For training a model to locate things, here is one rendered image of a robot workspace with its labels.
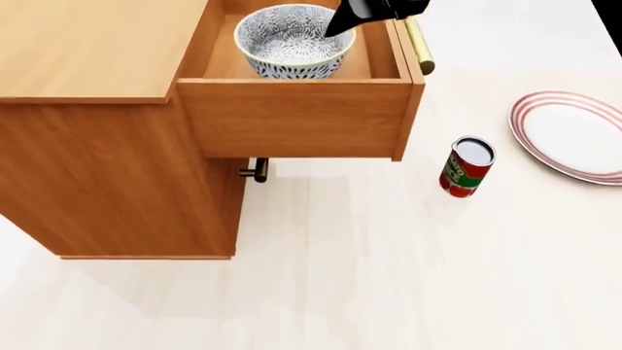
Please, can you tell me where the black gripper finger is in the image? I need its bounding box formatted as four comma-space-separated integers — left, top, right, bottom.
323, 0, 390, 39

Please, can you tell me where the blue white patterned bowl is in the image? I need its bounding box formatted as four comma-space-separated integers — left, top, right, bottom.
233, 3, 358, 82

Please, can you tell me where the open wooden drawer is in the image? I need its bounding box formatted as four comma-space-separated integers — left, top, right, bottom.
175, 0, 427, 163

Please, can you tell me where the wooden cabinet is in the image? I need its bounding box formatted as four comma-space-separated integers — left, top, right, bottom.
0, 0, 273, 262

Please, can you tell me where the red tomato sauce can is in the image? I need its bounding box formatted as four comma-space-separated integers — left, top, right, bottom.
438, 135, 498, 198

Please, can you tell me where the white plate with red rings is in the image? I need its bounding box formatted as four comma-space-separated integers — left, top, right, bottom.
507, 90, 622, 187

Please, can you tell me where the dark brass drawer handle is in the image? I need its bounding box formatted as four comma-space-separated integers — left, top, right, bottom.
238, 157, 270, 184

